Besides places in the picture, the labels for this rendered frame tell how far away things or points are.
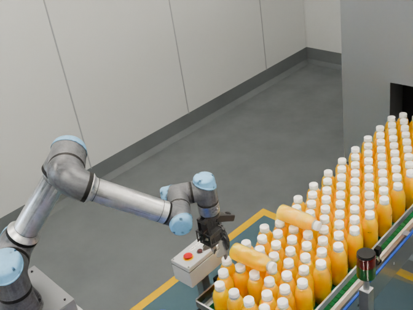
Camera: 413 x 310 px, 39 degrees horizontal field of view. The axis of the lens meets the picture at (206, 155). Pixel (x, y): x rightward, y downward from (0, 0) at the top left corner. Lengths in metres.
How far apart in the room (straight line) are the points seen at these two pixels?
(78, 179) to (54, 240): 2.82
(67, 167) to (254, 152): 3.45
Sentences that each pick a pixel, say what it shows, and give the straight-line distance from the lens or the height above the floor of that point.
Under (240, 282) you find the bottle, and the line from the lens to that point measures 2.32.
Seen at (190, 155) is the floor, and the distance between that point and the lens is 5.24.
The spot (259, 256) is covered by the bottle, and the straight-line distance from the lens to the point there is 2.23.
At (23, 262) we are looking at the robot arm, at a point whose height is 1.40.
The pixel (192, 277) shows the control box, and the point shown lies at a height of 1.05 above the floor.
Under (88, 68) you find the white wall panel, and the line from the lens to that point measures 4.85.
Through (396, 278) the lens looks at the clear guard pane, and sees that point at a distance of 2.67.
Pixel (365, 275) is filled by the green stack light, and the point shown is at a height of 1.19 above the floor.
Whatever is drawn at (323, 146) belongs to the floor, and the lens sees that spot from 5.15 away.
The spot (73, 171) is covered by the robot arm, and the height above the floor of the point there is 1.72.
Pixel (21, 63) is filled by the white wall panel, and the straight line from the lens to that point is 4.55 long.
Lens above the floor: 2.60
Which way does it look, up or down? 30 degrees down
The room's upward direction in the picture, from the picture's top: 9 degrees counter-clockwise
